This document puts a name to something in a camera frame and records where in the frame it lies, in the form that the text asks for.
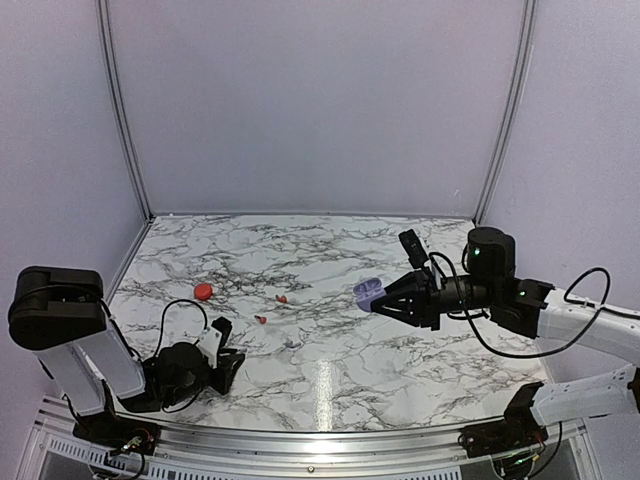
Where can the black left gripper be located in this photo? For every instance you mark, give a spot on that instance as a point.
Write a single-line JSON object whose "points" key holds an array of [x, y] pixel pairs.
{"points": [[227, 374]]}

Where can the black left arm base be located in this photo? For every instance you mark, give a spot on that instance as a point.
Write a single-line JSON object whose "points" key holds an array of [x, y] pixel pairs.
{"points": [[119, 434]]}

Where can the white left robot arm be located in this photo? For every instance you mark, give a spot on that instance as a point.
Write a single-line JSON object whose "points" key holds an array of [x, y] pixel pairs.
{"points": [[60, 315]]}

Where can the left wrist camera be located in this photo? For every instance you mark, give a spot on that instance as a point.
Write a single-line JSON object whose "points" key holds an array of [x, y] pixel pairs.
{"points": [[213, 339]]}

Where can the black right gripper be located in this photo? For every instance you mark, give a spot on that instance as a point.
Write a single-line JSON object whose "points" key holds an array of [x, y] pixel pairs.
{"points": [[425, 305]]}

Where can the purple charging case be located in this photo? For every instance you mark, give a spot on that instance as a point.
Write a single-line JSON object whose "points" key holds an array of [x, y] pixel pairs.
{"points": [[367, 291]]}

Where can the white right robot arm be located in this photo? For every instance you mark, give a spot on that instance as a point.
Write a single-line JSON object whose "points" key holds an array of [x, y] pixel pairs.
{"points": [[488, 287]]}

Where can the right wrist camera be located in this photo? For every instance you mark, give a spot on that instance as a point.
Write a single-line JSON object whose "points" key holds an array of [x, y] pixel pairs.
{"points": [[414, 249]]}

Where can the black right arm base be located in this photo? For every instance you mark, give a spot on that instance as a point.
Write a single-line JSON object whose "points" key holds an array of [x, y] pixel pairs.
{"points": [[516, 429]]}

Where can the aluminium front rail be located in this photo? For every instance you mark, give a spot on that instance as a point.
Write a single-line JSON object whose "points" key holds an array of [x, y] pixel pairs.
{"points": [[199, 452]]}

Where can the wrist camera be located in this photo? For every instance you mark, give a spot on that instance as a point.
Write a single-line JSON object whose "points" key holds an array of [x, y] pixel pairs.
{"points": [[414, 249], [213, 339]]}

